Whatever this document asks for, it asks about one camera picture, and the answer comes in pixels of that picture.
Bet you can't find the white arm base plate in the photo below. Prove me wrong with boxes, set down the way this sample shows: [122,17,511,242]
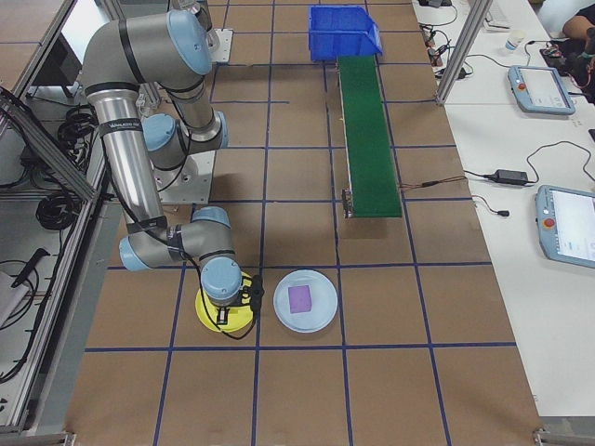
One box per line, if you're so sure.
[209,27,233,65]
[152,146,218,205]

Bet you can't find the black handheld tool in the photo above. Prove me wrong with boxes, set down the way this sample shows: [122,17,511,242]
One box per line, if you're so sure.
[9,248,51,288]

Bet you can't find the white side desk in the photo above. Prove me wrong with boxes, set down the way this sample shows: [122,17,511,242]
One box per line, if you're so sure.
[411,0,595,419]

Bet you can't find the aluminium profile post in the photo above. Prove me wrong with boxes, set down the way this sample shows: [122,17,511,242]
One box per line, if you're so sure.
[435,0,495,107]
[137,81,162,117]

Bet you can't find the black cable coil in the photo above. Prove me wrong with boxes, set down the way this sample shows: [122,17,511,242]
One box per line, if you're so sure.
[35,190,79,232]
[56,104,101,152]

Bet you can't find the white cloth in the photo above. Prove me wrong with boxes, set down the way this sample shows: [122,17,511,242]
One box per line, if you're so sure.
[0,269,34,329]

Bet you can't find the black electronics with wires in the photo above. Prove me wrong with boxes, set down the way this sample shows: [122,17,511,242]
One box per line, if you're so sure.
[541,40,595,97]

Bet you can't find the black box monitor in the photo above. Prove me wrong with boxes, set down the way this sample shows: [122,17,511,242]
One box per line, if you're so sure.
[31,34,85,98]

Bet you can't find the person forearm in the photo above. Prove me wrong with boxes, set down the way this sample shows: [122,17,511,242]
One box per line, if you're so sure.
[562,13,595,43]

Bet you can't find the black barrel connector cable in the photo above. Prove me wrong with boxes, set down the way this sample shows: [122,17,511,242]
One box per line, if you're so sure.
[471,194,510,219]

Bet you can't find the purple foam block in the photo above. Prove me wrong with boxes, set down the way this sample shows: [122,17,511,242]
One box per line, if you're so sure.
[287,284,313,314]

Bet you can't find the white keyboard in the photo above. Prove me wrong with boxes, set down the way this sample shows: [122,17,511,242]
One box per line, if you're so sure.
[483,0,511,30]

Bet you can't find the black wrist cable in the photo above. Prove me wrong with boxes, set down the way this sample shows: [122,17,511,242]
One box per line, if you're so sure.
[113,185,261,340]

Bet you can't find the small electronics board with wires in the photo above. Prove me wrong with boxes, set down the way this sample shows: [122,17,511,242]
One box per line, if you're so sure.
[420,22,455,66]

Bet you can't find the red and black conveyor wires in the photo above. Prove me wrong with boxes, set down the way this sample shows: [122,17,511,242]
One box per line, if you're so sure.
[398,176,468,190]

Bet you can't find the aluminium table corner bracket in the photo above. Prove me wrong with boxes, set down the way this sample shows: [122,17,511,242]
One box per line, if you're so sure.
[532,415,595,446]
[0,429,75,446]

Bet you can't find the green conveyor belt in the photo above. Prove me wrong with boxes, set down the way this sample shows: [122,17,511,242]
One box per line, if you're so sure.
[337,54,403,220]

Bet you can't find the blue plastic storage bin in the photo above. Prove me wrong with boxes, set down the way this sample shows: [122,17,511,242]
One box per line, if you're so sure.
[307,4,385,64]

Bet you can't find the yellow plastic plate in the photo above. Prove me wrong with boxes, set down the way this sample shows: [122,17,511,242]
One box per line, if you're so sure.
[194,273,257,334]

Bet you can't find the grey blue teach pendant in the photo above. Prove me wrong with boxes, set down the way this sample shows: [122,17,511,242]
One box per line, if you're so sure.
[533,184,595,269]
[507,64,576,116]

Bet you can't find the light blue plastic plate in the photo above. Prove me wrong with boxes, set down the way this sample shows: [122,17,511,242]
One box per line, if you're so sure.
[272,269,339,334]

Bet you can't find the black power brick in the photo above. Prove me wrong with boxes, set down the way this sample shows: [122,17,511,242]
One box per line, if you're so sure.
[483,168,530,186]

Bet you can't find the V-shaped metal bar frame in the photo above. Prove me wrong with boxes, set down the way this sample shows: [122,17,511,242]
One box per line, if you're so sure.
[0,0,140,436]

